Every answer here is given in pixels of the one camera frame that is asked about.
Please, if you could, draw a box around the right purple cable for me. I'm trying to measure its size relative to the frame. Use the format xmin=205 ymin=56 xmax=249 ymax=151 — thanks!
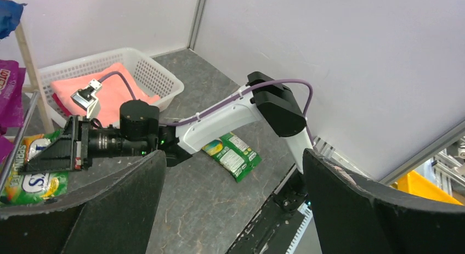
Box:
xmin=99 ymin=71 xmax=315 ymax=148

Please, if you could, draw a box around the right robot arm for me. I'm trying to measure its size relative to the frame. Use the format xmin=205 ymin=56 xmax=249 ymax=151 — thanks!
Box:
xmin=19 ymin=71 xmax=313 ymax=174

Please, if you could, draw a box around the blue candy bag with fruits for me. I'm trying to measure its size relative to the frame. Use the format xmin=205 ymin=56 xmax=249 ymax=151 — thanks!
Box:
xmin=0 ymin=0 xmax=27 ymax=39

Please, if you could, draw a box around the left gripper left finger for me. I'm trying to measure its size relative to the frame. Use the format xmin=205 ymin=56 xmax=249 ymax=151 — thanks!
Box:
xmin=1 ymin=151 xmax=167 ymax=253

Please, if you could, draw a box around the yellow bin outside enclosure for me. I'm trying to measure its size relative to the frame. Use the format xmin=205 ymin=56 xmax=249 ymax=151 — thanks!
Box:
xmin=396 ymin=170 xmax=463 ymax=206

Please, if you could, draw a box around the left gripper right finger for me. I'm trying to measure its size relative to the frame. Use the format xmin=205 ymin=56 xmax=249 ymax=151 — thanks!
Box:
xmin=303 ymin=149 xmax=464 ymax=253

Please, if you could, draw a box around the cream metal shelf rack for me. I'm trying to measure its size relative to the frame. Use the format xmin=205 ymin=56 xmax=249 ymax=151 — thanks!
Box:
xmin=1 ymin=17 xmax=54 ymax=190

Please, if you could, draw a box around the green candy bag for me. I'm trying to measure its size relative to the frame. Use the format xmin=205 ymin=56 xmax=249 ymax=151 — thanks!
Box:
xmin=202 ymin=132 xmax=262 ymax=183
xmin=1 ymin=130 xmax=69 ymax=207

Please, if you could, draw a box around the purple candy bag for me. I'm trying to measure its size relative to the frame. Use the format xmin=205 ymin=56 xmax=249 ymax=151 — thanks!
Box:
xmin=1 ymin=60 xmax=26 ymax=161

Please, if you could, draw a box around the pink folded cloth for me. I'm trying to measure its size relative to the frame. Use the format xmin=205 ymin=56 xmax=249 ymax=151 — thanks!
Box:
xmin=50 ymin=63 xmax=160 ymax=127

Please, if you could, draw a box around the white plastic basket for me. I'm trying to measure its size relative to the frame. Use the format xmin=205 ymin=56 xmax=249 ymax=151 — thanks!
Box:
xmin=37 ymin=47 xmax=184 ymax=127

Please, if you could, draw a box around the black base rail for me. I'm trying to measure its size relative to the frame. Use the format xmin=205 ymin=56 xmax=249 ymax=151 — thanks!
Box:
xmin=226 ymin=165 xmax=313 ymax=254

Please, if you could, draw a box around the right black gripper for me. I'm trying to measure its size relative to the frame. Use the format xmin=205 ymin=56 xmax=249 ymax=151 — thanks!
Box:
xmin=22 ymin=116 xmax=122 ymax=173

